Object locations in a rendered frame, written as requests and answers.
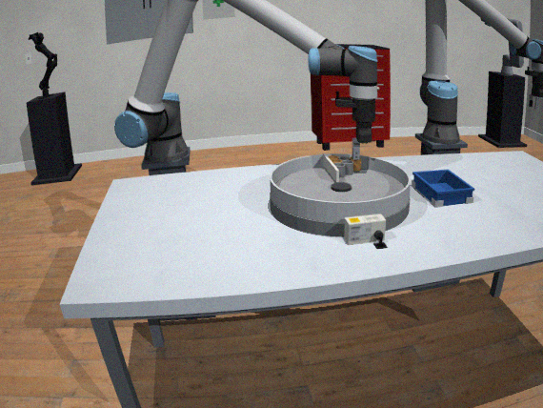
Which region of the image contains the grey turntable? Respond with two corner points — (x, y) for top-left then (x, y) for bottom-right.
(269, 154), (412, 235)

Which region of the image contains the white green sign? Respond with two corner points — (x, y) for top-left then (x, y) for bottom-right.
(202, 0), (236, 20)

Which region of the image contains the white table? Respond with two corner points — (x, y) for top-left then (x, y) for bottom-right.
(59, 151), (543, 408)

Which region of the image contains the red tool cabinet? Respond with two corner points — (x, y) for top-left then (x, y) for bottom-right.
(309, 44), (392, 150)

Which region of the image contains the black box pedestal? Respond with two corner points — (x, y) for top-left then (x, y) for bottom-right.
(479, 70), (529, 148)
(27, 92), (84, 187)

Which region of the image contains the grey wall board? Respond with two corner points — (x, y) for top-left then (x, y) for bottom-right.
(105, 0), (194, 46)

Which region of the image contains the white control box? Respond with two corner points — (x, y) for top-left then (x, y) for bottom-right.
(341, 214), (390, 251)

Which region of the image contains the blue crate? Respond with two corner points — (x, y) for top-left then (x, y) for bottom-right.
(412, 169), (476, 209)

